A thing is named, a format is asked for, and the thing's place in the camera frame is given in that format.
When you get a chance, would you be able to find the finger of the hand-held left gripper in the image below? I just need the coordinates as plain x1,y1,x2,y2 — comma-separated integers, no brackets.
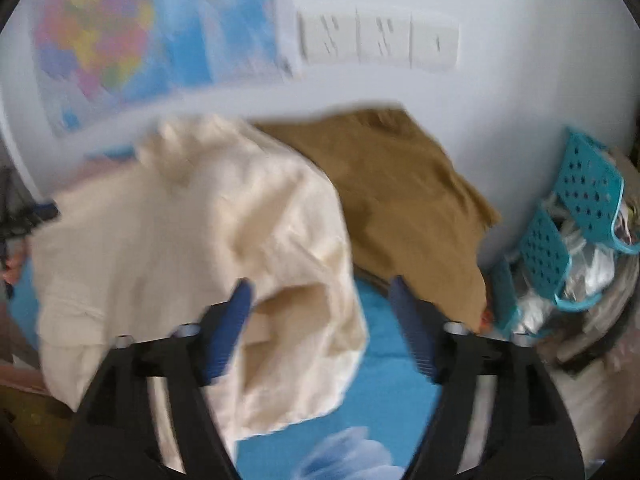
27,200,62,225

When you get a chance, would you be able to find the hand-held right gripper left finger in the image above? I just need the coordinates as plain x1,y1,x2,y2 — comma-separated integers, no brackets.
57,277,257,480

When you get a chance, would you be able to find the white wall socket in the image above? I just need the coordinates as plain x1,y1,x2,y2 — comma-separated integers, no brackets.
357,10,413,67
298,12,360,65
410,19,460,70

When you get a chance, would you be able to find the teal perforated plastic basket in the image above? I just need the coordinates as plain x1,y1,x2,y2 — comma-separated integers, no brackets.
492,126,640,337

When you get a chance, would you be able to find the cream shirt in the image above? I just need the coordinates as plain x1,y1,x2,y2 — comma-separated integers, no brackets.
29,114,371,471

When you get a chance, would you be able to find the brown shirt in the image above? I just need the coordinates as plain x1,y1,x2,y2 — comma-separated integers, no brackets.
252,106,501,328

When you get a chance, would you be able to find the colourful wall map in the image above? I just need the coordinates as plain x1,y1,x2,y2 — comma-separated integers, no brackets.
32,0,297,137

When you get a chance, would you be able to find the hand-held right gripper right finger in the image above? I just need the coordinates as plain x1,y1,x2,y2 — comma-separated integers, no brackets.
389,275,587,480

